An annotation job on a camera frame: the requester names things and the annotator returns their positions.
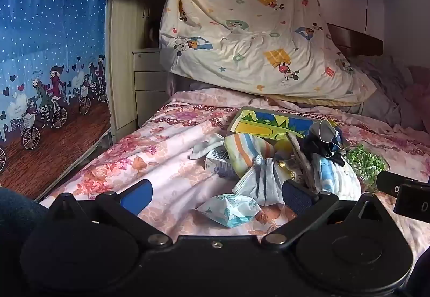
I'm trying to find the teal white tissue packet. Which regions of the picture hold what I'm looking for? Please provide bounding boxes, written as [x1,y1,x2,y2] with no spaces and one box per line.
[196,193,263,229]

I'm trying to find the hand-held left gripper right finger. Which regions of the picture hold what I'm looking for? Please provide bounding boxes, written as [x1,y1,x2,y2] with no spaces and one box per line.
[261,179,390,249]

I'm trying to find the colourful printed cardboard box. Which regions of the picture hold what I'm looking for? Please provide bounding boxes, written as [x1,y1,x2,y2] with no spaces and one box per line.
[226,106,341,147]

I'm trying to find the white tissue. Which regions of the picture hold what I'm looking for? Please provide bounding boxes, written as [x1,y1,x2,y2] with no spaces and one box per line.
[188,134,225,160]

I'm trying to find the light wooden drawer cabinet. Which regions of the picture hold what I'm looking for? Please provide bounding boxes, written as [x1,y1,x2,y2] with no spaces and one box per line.
[132,48,170,132]

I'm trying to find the striped sock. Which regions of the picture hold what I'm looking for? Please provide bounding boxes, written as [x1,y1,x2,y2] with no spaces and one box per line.
[223,132,276,174]

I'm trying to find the yellow sock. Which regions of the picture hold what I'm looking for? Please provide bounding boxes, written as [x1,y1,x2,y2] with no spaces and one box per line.
[274,139,296,160]

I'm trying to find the grey crumpled blanket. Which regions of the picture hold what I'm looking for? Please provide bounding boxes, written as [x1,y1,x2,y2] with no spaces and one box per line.
[346,55,424,134]

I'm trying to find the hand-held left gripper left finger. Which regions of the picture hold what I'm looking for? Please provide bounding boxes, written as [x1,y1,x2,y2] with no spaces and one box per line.
[49,179,173,248]

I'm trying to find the blue printed curtain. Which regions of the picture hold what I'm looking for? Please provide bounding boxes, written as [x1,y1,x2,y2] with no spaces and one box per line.
[0,0,116,201]

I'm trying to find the beige drawstring pouch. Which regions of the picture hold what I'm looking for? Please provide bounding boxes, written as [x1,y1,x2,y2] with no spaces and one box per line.
[286,132,318,191]

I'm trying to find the light wooden panel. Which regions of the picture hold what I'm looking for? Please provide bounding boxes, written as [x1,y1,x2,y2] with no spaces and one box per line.
[105,0,148,140]

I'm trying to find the light blue face mask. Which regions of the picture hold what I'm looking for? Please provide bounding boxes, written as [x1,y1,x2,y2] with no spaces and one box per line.
[232,156,292,207]

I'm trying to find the dark wooden headboard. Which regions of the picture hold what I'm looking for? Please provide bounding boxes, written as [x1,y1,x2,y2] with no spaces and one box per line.
[326,23,384,58]

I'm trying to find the pink cloth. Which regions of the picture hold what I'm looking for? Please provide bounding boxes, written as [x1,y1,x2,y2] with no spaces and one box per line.
[401,65,430,118]

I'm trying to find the blue white quilted cloth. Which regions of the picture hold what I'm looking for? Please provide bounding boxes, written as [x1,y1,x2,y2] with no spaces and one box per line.
[311,152,362,201]

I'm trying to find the grey cloth with white trim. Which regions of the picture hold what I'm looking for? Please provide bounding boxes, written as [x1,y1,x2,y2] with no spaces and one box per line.
[307,120,346,153]

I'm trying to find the small milk carton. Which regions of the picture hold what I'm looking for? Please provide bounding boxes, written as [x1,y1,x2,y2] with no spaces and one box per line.
[205,146,243,181]

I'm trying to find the pink floral bedsheet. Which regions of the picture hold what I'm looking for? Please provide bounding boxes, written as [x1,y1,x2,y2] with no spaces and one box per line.
[38,87,430,262]

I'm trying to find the person's leg in jeans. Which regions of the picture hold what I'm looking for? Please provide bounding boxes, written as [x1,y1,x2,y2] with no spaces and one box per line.
[0,188,49,297]

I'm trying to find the clear bag of green bits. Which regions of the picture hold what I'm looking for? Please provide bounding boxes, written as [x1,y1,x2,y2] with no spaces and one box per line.
[343,144,391,193]

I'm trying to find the gold white snack packet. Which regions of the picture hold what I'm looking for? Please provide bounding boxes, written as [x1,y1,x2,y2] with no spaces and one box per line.
[275,158,304,185]

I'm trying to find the cartoon printed cream quilt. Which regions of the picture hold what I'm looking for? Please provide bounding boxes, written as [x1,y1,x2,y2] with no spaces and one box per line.
[158,0,377,107]

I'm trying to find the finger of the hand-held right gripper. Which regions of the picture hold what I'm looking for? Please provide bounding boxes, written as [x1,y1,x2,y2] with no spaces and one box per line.
[375,171,430,197]

